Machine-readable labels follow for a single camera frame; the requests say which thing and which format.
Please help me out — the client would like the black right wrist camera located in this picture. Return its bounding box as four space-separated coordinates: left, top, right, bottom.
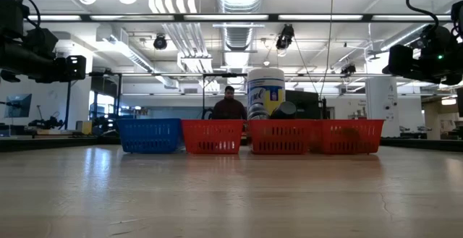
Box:
421 24 453 53

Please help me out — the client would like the white pillar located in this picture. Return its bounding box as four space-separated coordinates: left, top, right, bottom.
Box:
365 77 399 137

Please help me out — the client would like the red plastic basket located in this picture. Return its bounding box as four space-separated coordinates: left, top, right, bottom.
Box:
248 119 318 155
180 119 245 155
313 119 385 155

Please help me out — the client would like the yellow box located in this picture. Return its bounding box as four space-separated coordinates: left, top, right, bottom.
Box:
75 120 93 135

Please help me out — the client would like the person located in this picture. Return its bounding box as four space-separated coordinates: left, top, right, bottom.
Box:
211 85 248 120

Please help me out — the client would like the computer monitor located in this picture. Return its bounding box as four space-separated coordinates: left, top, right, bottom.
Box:
4 93 33 119

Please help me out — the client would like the black background workstation frame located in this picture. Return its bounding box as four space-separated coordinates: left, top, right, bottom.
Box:
63 71 250 130

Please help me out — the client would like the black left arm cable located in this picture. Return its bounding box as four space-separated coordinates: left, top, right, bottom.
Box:
20 0 43 29

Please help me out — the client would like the black box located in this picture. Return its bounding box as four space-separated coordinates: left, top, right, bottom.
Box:
294 90 322 120

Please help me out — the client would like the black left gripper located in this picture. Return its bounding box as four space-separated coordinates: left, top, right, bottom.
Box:
14 49 87 84

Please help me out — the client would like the blue plastic basket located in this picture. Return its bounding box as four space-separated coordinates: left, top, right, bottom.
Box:
116 118 183 155

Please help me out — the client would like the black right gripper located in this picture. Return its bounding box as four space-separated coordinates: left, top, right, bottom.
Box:
382 44 463 86

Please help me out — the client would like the white Lysol wipes canister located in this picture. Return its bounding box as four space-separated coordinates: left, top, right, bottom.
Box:
247 67 286 120

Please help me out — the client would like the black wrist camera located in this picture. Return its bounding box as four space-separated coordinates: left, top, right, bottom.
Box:
421 24 453 53
23 27 59 56

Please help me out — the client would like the black overhead frame bar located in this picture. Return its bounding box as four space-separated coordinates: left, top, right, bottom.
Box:
25 12 453 23

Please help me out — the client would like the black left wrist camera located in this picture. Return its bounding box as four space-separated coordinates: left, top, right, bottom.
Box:
23 27 59 56

